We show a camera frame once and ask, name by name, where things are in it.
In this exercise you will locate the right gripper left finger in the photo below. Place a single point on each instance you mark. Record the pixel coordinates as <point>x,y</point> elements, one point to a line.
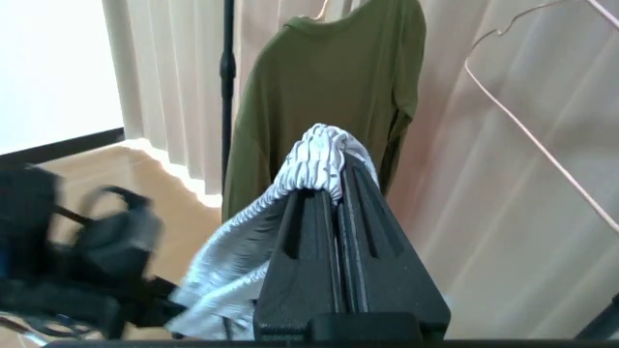
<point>300,280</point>

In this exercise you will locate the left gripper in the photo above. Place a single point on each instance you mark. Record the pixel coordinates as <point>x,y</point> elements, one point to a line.
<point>72,304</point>

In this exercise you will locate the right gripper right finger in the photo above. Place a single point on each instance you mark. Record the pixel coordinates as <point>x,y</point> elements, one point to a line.
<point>396,285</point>

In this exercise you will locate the pale grey shorts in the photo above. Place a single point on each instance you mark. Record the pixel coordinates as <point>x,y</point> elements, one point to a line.
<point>232,261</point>

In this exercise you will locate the green printed shirt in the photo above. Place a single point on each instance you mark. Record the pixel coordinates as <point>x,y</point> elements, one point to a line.
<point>329,72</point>

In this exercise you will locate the black clothes rack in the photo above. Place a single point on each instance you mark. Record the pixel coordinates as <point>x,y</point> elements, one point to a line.
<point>227,72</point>

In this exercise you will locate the beige curtain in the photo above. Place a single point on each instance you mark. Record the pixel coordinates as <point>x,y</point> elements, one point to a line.
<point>483,241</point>

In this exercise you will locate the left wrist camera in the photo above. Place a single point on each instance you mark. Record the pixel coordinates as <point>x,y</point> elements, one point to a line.
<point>116,241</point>

